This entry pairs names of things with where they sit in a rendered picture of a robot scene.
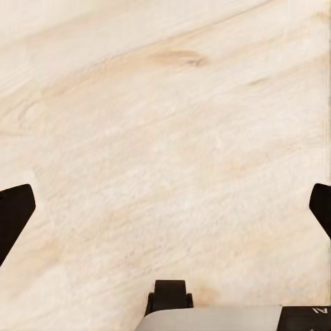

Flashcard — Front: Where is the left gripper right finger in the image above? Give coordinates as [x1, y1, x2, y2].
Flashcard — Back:
[309, 183, 331, 239]

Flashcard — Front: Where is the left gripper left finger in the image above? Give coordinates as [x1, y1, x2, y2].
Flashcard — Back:
[0, 183, 36, 267]

